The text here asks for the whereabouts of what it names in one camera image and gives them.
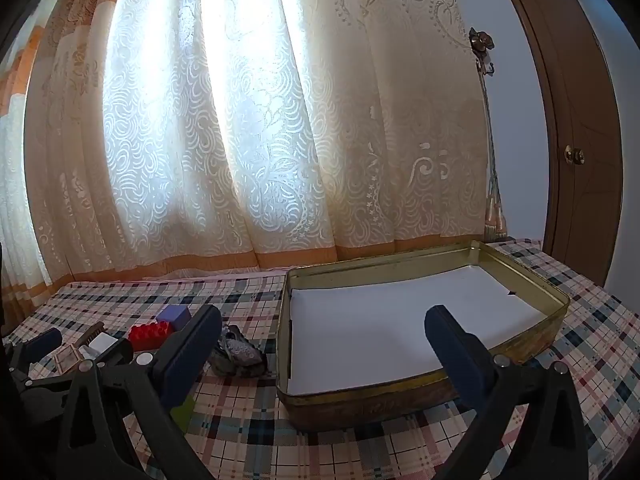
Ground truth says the dark brown wooden stick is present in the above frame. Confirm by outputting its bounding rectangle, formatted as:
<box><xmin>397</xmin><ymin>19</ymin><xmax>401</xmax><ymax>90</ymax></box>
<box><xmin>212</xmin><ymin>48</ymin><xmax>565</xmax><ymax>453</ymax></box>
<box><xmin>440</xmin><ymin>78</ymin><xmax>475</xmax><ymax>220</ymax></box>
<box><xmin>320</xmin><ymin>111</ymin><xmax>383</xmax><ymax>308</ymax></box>
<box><xmin>74</xmin><ymin>322</ymin><xmax>104</xmax><ymax>349</ymax></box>

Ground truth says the gold metal tin tray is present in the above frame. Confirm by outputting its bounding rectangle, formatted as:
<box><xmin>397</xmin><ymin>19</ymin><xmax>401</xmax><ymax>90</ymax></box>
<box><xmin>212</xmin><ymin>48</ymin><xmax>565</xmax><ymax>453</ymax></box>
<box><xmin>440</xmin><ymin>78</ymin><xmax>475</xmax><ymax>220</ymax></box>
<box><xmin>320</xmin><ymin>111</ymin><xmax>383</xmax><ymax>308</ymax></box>
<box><xmin>276</xmin><ymin>242</ymin><xmax>570</xmax><ymax>431</ymax></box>

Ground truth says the green toy brick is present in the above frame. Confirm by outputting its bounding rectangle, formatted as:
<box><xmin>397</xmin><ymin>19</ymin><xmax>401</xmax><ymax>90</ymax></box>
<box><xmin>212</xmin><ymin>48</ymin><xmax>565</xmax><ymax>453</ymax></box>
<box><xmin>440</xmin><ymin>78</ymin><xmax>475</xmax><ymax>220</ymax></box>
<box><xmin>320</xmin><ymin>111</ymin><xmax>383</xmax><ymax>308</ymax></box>
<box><xmin>169</xmin><ymin>396</ymin><xmax>195</xmax><ymax>434</ymax></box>

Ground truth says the curtain tieback cord with tassels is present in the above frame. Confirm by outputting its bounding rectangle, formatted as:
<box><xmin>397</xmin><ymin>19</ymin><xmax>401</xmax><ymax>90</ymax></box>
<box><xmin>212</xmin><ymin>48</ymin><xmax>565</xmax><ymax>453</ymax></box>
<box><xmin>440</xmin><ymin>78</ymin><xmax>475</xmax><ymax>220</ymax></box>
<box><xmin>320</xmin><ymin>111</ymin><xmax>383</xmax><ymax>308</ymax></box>
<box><xmin>467</xmin><ymin>27</ymin><xmax>509</xmax><ymax>241</ymax></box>

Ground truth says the purple cube block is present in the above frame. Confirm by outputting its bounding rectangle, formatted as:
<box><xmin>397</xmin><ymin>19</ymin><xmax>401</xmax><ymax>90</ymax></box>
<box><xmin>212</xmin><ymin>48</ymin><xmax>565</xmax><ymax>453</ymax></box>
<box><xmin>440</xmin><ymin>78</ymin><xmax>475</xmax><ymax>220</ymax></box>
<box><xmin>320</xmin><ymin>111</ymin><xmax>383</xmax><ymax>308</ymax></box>
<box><xmin>155</xmin><ymin>304</ymin><xmax>191</xmax><ymax>332</ymax></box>

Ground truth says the black grey fabric pouch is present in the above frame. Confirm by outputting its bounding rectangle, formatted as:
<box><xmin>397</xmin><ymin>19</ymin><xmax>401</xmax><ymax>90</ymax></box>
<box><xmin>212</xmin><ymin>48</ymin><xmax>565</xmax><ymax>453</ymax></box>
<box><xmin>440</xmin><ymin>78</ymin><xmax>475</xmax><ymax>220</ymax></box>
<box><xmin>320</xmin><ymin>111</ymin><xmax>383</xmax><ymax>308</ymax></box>
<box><xmin>208</xmin><ymin>324</ymin><xmax>268</xmax><ymax>378</ymax></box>

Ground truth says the brass door knob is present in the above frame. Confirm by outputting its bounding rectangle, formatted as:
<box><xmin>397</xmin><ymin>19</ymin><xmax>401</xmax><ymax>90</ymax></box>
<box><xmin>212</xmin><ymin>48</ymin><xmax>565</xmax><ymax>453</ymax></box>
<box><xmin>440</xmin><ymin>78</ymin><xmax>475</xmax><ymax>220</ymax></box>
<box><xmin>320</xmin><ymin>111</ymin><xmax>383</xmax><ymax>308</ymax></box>
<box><xmin>564</xmin><ymin>145</ymin><xmax>586</xmax><ymax>166</ymax></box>

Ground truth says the plaid tablecloth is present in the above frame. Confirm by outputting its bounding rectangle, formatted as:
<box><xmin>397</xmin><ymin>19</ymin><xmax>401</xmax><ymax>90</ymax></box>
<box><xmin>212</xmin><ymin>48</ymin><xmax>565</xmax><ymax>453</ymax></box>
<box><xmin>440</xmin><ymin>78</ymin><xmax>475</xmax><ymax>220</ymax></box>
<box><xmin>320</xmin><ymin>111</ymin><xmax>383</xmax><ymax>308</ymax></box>
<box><xmin>9</xmin><ymin>240</ymin><xmax>639</xmax><ymax>479</ymax></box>

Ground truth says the white paper tray liner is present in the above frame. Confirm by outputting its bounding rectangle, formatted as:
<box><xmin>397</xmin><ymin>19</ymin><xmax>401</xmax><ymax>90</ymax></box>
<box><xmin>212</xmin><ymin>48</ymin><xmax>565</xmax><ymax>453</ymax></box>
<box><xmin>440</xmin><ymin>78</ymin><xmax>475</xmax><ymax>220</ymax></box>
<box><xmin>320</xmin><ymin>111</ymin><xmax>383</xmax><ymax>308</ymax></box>
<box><xmin>288</xmin><ymin>266</ymin><xmax>544</xmax><ymax>396</ymax></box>

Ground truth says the red toy brick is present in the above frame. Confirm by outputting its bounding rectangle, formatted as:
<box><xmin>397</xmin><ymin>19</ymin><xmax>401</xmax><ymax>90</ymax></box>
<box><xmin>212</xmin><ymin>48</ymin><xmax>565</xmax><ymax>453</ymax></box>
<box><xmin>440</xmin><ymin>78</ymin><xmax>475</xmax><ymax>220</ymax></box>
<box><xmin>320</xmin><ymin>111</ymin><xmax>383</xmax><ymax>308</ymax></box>
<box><xmin>127</xmin><ymin>321</ymin><xmax>174</xmax><ymax>352</ymax></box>

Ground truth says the brown wooden door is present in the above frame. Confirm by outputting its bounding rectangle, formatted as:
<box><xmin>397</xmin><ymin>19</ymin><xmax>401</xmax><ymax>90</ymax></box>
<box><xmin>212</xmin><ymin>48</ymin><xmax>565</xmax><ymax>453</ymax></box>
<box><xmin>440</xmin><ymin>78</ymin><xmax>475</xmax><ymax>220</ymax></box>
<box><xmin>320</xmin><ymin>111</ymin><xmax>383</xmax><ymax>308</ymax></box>
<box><xmin>511</xmin><ymin>0</ymin><xmax>623</xmax><ymax>285</ymax></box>

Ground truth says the cream lace curtain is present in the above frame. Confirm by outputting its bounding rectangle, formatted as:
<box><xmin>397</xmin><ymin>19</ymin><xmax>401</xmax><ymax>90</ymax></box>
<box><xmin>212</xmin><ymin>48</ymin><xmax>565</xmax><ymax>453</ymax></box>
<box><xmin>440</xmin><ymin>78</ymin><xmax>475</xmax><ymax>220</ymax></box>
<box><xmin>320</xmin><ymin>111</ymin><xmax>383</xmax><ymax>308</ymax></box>
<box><xmin>1</xmin><ymin>0</ymin><xmax>487</xmax><ymax>318</ymax></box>

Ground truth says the copper framed picture box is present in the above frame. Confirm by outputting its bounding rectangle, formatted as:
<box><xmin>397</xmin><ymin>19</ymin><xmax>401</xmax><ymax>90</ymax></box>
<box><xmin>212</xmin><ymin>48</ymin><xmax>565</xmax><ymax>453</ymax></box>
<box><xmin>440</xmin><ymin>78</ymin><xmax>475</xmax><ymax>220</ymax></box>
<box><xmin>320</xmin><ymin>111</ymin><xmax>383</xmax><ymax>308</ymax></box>
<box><xmin>53</xmin><ymin>344</ymin><xmax>84</xmax><ymax>375</ymax></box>

